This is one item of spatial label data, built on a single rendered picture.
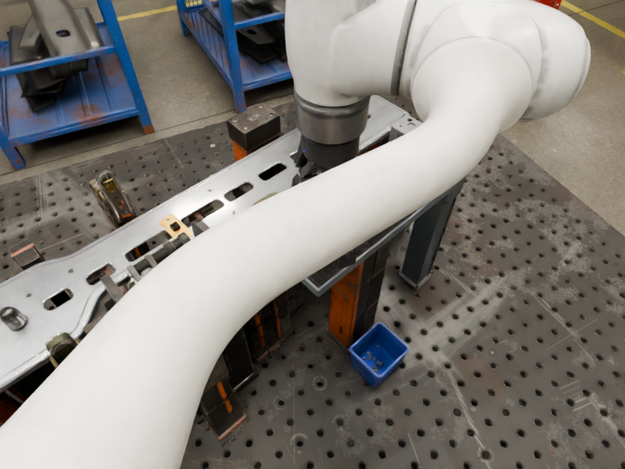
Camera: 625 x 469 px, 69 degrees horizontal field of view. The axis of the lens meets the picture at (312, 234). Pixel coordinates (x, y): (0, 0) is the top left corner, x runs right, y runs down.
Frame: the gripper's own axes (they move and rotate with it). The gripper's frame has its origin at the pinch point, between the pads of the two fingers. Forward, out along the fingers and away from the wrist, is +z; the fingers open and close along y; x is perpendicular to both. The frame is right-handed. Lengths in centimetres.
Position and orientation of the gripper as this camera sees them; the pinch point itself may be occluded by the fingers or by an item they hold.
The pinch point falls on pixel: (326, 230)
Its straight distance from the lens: 72.6
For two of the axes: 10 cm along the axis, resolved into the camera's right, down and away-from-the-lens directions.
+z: 0.0, 6.4, 7.7
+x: -9.1, 3.3, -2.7
